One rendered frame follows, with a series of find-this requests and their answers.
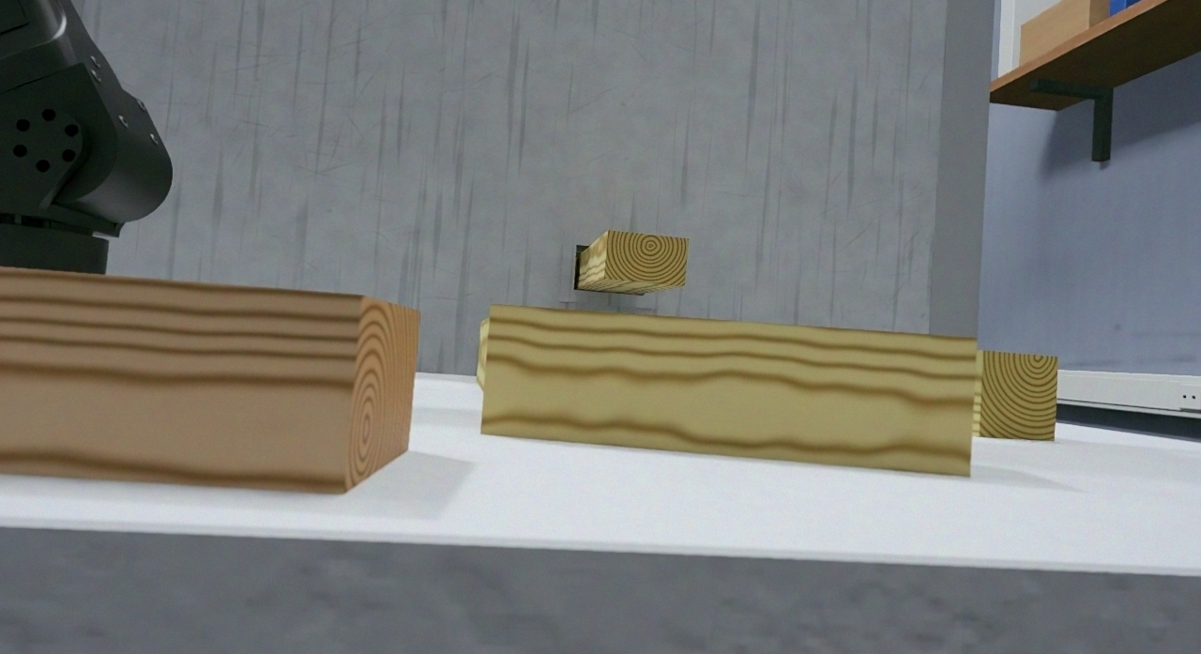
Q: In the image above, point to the long wooden board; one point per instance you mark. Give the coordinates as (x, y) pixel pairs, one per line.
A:
(632, 264)

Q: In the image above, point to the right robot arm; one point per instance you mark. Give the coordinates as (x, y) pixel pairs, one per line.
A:
(77, 152)

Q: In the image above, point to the grey panel wall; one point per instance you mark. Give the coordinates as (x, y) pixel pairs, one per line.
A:
(826, 159)

